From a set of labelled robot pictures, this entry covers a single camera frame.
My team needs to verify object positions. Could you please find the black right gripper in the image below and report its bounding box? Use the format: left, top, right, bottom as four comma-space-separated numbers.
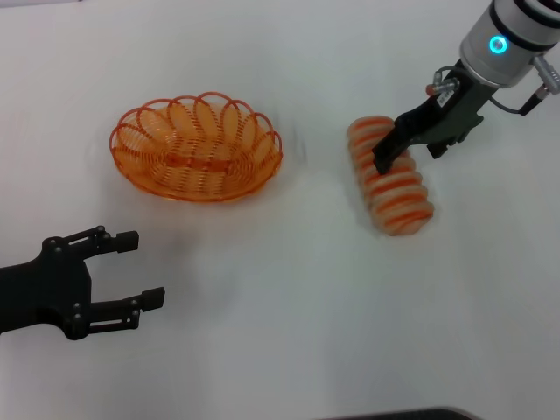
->
371, 59, 498, 175

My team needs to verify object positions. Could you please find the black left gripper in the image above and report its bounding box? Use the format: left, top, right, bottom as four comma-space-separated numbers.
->
0, 226, 166, 341

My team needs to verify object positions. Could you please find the orange striped bread loaf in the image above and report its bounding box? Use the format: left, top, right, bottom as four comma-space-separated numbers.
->
346, 114, 435, 237

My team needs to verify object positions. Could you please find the orange wire basket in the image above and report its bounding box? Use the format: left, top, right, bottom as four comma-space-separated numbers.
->
108, 90, 284, 203

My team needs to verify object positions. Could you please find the dark rounded robot base edge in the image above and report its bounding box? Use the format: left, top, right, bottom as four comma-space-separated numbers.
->
323, 406, 482, 420

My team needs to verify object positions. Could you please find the silver elbow connector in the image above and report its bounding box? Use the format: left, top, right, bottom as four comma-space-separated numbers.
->
426, 65, 465, 96

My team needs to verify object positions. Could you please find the cable with silver plug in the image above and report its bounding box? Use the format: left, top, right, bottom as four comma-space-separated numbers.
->
488, 54, 560, 116

